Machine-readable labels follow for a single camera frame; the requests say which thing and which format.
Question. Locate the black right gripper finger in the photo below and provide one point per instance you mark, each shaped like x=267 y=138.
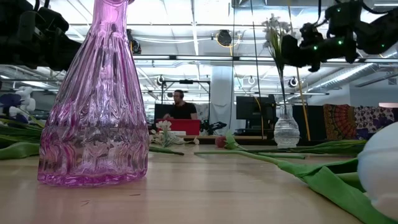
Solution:
x=290 y=51

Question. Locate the white blossom spray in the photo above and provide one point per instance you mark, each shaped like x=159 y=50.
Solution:
x=163 y=126
x=26 y=96
x=275 y=40

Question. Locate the pink ribbed glass vase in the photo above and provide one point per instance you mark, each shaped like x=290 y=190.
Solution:
x=93 y=109

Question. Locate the black background robot arm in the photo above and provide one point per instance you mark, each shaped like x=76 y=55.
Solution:
x=213 y=126

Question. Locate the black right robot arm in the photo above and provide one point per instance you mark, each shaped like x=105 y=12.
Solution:
x=376 y=31

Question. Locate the clear glass vase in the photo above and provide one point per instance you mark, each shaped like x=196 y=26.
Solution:
x=286 y=130

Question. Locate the black monitor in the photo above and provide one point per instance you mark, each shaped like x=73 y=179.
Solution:
x=161 y=112
x=253 y=107

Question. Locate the orange mandala cloth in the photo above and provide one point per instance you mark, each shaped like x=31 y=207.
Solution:
x=339 y=121

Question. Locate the black panel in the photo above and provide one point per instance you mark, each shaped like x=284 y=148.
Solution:
x=315 y=123

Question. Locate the white column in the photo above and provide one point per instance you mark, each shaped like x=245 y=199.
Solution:
x=222 y=93

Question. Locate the purple floral patterned cloth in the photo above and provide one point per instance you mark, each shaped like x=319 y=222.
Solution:
x=373 y=119

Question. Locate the person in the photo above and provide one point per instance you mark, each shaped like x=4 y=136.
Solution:
x=182 y=109

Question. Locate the red box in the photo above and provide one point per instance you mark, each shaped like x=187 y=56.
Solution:
x=183 y=127

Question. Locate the black table frame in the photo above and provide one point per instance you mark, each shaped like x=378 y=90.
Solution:
x=258 y=142

